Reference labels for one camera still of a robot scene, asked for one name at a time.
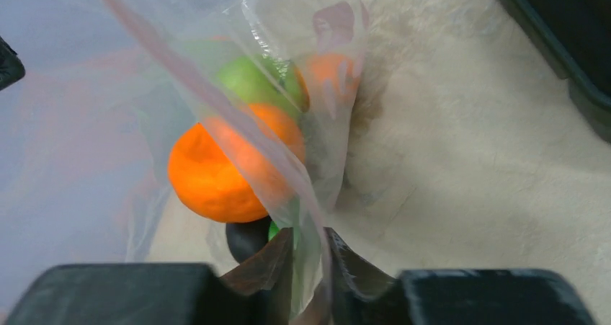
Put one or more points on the clear zip top bag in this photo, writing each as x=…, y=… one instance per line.
x=110, y=85

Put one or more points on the toy orange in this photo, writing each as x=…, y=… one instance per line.
x=207, y=182

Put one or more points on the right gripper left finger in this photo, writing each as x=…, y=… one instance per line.
x=258, y=291

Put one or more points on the toy mango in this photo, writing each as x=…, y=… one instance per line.
x=340, y=70

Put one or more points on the toy purple eggplant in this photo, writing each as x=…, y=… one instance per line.
x=246, y=239

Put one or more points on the black plastic toolbox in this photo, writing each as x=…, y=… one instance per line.
x=574, y=38

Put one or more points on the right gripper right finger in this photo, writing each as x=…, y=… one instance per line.
x=364, y=294

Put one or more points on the toy green bean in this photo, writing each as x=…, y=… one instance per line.
x=274, y=230

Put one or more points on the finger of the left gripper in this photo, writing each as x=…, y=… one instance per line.
x=11, y=68

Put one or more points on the toy green apple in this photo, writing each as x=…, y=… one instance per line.
x=266, y=80

